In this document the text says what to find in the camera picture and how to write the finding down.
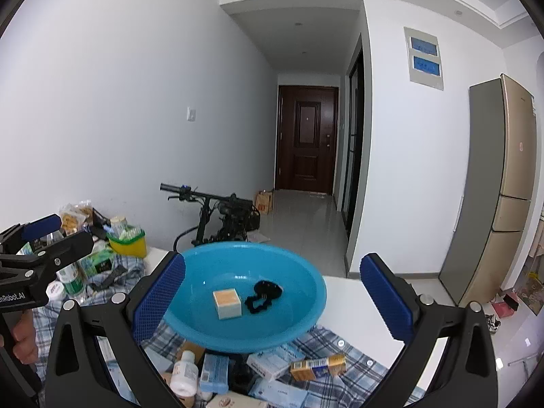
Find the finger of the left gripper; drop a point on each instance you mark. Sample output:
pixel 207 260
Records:
pixel 16 236
pixel 49 260

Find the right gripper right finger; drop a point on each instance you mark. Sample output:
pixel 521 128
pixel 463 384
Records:
pixel 466 374

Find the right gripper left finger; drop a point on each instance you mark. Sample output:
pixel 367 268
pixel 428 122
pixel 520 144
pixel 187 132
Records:
pixel 77 374

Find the orange top beige box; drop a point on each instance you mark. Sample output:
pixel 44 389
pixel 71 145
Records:
pixel 228 304

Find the black fuzzy scrunchie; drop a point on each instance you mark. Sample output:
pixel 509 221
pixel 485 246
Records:
pixel 265 292

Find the white tissue pack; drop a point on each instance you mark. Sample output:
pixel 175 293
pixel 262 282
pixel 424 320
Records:
pixel 234 400

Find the person left hand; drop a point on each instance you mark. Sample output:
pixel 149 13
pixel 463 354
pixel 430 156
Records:
pixel 24 333

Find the clear water bottle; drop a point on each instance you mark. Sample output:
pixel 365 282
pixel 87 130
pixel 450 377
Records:
pixel 70 276

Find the snack bags pile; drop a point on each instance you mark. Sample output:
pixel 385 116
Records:
pixel 83 217

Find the green tea box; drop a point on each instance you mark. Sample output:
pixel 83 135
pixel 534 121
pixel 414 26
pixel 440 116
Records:
pixel 97 263

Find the yellow green container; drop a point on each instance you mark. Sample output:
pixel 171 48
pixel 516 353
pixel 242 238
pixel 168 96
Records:
pixel 131 243

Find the white plastic bottle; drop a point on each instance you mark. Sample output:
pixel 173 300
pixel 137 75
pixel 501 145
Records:
pixel 184 375

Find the blue tissue pack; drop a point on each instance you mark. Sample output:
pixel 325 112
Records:
pixel 214 375

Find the black square case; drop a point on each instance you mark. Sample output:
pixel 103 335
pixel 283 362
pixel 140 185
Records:
pixel 241 377

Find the blue plaid cloth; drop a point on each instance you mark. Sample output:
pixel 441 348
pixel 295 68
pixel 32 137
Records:
pixel 348 389

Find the white Raison box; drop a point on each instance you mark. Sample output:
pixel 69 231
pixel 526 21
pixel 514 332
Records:
pixel 273 363

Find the light blue wipes pack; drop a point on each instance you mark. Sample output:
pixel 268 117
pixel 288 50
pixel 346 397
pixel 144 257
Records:
pixel 278 394

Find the gold grey refrigerator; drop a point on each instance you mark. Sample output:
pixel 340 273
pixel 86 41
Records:
pixel 498 191

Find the dark brown entry door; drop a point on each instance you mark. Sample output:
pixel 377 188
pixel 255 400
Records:
pixel 307 122

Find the white wall switch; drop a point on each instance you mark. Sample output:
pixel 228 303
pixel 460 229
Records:
pixel 191 114

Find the grey wall electrical panel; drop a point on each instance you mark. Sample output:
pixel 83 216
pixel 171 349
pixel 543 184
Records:
pixel 424 59

